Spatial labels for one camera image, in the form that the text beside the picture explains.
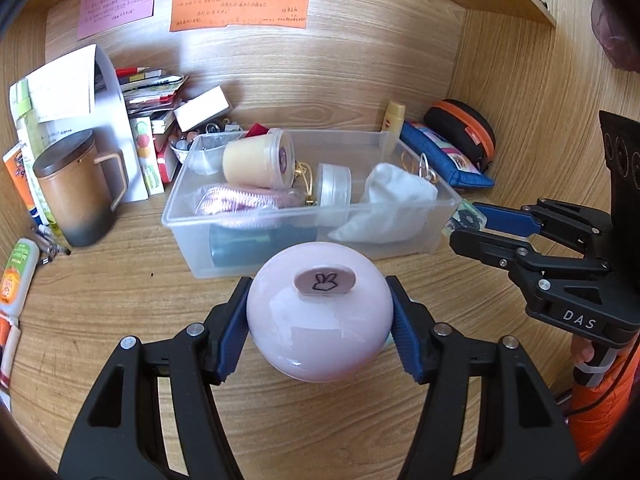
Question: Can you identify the small clear bowl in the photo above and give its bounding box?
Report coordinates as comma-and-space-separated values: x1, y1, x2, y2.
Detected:
169, 131, 241, 176

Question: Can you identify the orange sticky note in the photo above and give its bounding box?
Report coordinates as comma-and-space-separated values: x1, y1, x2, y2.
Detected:
169, 0, 309, 32

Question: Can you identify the black orange zipper case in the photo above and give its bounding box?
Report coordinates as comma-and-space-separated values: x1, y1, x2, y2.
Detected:
423, 99, 497, 172

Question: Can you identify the orange white glue tube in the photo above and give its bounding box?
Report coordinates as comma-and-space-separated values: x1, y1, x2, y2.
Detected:
1, 237, 40, 318

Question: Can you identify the red white marker pen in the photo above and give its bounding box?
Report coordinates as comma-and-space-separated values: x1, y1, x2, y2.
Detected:
116, 67, 148, 78

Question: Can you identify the small green battery pack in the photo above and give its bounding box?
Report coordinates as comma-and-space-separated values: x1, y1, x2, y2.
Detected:
442, 200, 487, 237

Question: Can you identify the yellow gourd charm pendant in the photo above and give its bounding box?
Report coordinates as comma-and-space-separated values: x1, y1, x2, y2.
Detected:
294, 162, 317, 206

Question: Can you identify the orange jacket sleeve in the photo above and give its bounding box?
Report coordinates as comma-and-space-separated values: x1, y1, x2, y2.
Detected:
568, 337, 639, 463

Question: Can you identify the pink round ball case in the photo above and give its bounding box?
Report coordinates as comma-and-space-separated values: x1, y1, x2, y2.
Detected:
246, 242, 394, 382

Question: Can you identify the stack of books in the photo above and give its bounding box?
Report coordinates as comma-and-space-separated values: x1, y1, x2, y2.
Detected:
116, 67, 189, 196

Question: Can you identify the clear plastic storage bin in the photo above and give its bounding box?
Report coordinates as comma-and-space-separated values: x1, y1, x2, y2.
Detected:
162, 129, 461, 278

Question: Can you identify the person's right hand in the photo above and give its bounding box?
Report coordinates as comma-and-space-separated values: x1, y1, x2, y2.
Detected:
570, 335, 594, 366

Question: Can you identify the white paper folder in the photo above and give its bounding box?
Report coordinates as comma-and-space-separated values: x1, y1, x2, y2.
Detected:
9, 44, 149, 203

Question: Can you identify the pink knitted cloth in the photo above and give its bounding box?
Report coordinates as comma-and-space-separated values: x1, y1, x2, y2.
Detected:
195, 184, 305, 216

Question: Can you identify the white small cardboard box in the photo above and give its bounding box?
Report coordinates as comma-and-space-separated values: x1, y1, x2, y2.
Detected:
174, 86, 232, 132

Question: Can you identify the white drawstring cloth pouch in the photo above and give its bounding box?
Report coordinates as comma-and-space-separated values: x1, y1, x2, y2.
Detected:
329, 162, 438, 244

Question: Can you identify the pink sticky note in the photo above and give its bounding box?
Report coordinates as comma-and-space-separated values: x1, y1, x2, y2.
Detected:
77, 0, 155, 40

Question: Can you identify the red paper envelope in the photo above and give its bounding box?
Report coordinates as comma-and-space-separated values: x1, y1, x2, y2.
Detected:
245, 122, 269, 138

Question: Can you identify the blue patchwork pouch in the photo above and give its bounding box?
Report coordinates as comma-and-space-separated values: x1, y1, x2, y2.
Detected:
400, 122, 495, 190

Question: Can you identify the brown mug with lid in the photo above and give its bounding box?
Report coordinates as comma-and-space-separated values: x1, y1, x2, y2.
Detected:
32, 130, 128, 247

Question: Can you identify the white round container lid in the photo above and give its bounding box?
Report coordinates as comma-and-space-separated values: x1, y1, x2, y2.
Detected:
314, 162, 352, 228

